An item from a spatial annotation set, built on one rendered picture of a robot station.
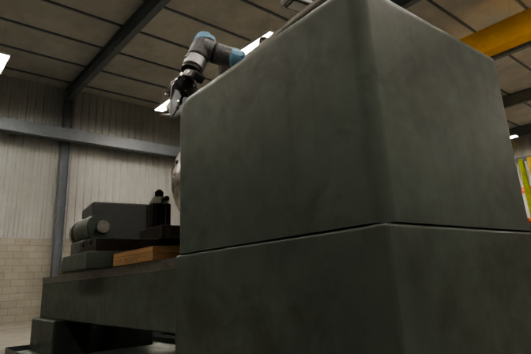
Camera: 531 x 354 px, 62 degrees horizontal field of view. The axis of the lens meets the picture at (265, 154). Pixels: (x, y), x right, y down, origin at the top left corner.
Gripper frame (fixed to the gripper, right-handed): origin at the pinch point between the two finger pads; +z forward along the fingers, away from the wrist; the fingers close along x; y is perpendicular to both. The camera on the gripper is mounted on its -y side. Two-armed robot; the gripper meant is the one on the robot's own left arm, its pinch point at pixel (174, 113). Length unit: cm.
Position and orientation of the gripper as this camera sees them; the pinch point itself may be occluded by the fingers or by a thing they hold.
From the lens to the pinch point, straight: 143.8
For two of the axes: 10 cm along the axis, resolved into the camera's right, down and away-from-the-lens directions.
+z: -2.5, 8.4, -4.9
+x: -7.4, -4.9, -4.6
